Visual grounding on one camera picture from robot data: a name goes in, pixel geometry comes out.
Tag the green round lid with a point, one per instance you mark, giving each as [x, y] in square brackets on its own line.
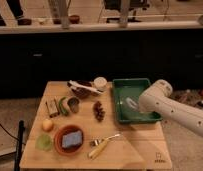
[44, 142]

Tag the green pepper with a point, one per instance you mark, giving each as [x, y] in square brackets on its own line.
[63, 110]

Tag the bunch of dark grapes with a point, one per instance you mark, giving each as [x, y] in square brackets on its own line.
[98, 111]

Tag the white round container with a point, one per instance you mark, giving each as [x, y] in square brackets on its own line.
[100, 83]

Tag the terracotta bowl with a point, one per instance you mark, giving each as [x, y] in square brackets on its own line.
[58, 140]

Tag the black chair frame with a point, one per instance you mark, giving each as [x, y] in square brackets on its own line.
[19, 145]

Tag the white towel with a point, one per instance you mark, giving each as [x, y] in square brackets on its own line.
[131, 103]

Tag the brown rectangular block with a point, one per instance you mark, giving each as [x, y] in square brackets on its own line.
[52, 108]

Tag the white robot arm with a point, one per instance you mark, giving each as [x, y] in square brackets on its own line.
[156, 99]

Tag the blue sponge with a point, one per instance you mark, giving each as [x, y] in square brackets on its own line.
[72, 139]

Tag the white spatula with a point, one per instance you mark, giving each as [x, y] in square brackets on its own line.
[92, 89]

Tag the green plastic tray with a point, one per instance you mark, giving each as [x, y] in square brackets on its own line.
[126, 93]

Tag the small metal cup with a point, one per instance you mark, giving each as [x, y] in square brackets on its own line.
[73, 104]

